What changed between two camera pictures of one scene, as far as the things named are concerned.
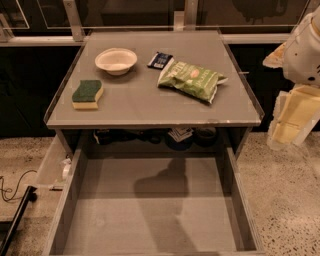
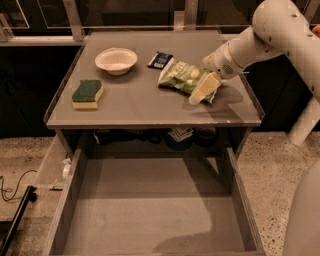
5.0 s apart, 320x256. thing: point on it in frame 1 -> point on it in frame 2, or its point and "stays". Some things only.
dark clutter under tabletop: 177,139 stays
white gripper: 302,59 -> 221,64
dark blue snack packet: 160,60 stays
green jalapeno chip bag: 191,79 stays
